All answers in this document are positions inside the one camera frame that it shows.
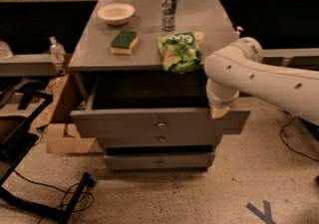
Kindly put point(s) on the black metal stand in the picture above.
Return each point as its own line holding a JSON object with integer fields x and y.
{"x": 15, "y": 142}

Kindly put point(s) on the grey drawer cabinet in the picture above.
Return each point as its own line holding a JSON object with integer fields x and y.
{"x": 136, "y": 81}

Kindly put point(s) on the clear plastic bottle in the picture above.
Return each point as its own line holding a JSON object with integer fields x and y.
{"x": 57, "y": 50}

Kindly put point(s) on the small white pump bottle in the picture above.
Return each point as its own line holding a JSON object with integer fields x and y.
{"x": 239, "y": 30}

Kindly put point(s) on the green chip bag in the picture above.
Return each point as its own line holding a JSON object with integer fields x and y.
{"x": 180, "y": 51}

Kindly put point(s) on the energy drink can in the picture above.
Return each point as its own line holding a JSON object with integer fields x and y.
{"x": 168, "y": 14}

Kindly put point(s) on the grey top drawer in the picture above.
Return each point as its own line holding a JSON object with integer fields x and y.
{"x": 174, "y": 126}

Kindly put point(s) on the cardboard box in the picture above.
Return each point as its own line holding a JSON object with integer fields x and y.
{"x": 54, "y": 123}

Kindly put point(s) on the green yellow sponge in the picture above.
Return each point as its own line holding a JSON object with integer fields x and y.
{"x": 124, "y": 42}

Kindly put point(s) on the grey middle drawer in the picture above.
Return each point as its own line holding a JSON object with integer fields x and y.
{"x": 159, "y": 140}

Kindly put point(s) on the white bowl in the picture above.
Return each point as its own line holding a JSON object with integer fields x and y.
{"x": 116, "y": 14}

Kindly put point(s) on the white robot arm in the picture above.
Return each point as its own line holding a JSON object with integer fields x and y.
{"x": 238, "y": 68}

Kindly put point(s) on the grey drawer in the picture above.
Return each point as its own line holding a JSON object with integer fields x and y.
{"x": 159, "y": 161}
{"x": 174, "y": 126}
{"x": 159, "y": 140}

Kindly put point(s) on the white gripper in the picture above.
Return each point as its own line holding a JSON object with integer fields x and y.
{"x": 221, "y": 101}

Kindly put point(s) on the grey bottom drawer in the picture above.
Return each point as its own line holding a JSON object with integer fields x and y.
{"x": 159, "y": 161}

